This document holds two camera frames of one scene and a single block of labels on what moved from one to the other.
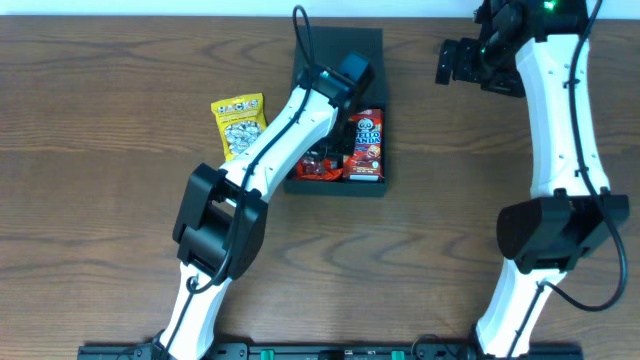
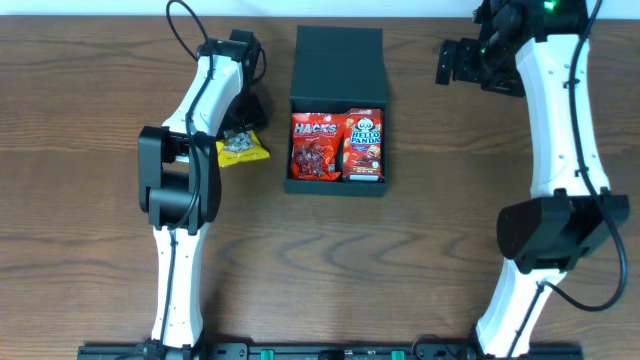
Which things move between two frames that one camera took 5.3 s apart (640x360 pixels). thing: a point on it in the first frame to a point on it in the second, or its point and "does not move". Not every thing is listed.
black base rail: (334, 352) does not move
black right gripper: (464, 50) does not move
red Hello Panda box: (367, 164) does not move
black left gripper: (348, 150) to (259, 119)
